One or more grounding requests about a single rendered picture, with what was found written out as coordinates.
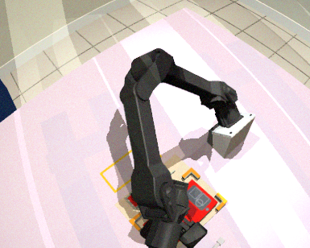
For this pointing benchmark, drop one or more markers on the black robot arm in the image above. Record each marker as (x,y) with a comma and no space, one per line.
(151,182)

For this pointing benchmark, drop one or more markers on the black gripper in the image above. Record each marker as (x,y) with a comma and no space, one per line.
(191,233)

